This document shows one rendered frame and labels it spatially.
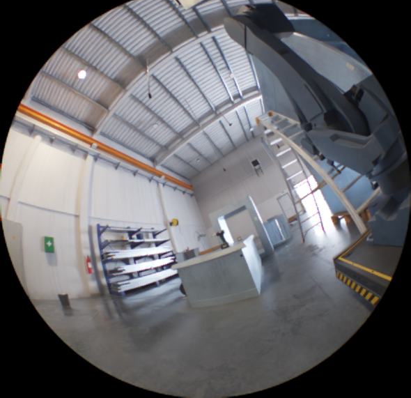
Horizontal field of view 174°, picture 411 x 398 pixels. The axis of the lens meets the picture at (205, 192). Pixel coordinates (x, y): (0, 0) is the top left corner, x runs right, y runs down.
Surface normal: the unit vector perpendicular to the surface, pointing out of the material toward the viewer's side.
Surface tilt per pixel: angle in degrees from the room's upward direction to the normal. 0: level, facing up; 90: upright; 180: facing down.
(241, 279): 90
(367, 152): 90
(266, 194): 90
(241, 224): 90
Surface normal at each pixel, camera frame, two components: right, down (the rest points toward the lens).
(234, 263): -0.39, -0.25
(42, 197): 0.83, -0.46
